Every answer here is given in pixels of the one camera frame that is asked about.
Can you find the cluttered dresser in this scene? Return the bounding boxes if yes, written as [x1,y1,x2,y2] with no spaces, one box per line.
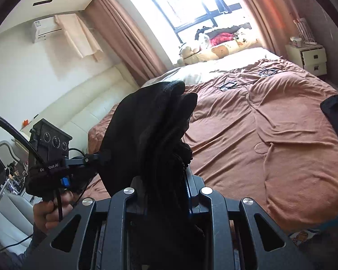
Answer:
[0,142,34,203]

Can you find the bear print pillow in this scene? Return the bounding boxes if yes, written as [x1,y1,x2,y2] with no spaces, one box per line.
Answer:
[183,32,260,64]

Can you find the white nightstand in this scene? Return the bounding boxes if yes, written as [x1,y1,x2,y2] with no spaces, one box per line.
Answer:
[285,43,327,76]

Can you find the black cable with white plug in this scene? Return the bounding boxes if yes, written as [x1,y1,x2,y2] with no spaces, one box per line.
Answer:
[258,67,288,78]
[211,74,260,92]

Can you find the person's left hand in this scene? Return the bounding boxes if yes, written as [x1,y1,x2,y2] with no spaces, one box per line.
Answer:
[33,191,75,234]

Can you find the black cloth with white trim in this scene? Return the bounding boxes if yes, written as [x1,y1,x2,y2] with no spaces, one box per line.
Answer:
[194,22,252,41]

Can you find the striped rack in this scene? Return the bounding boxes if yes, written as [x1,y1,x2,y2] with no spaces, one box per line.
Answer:
[293,17,316,44]

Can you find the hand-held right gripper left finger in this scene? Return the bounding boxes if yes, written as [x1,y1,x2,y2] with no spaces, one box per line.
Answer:
[23,177,147,270]

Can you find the person's left forearm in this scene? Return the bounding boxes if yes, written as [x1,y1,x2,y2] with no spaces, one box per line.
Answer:
[15,225,50,265]

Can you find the window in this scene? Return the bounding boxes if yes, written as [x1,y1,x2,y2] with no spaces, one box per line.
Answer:
[120,0,244,62]

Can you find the brown curtain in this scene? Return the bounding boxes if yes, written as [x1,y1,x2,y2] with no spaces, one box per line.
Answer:
[84,0,169,86]
[231,0,297,54]

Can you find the red cloth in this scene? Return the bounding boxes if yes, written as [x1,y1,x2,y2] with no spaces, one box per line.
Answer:
[210,32,234,47]

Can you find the black pants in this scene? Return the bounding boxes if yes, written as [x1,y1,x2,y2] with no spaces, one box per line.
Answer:
[97,80,206,270]

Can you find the cartoon print bedsheet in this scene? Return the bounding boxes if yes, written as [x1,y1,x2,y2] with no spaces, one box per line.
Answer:
[289,229,319,246]

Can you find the white padded headboard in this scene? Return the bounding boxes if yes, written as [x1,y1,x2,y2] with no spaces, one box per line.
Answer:
[20,63,140,164]

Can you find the cream plush toy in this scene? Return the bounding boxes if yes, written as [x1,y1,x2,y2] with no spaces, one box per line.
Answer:
[178,43,199,62]

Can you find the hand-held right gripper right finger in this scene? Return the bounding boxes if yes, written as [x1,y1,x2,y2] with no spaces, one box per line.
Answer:
[183,169,313,270]

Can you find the brown blanket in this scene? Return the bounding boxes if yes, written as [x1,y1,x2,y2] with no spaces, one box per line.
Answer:
[87,58,338,234]

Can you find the dark cloth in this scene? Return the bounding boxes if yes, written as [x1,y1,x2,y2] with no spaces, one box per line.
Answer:
[320,90,338,158]

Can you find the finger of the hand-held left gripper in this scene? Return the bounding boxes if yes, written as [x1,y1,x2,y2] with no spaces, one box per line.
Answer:
[65,151,112,170]

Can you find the white air conditioner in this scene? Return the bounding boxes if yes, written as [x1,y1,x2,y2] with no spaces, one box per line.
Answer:
[32,17,63,44]

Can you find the beige hanging cloth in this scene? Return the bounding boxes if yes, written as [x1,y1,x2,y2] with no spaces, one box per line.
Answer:
[55,13,103,62]

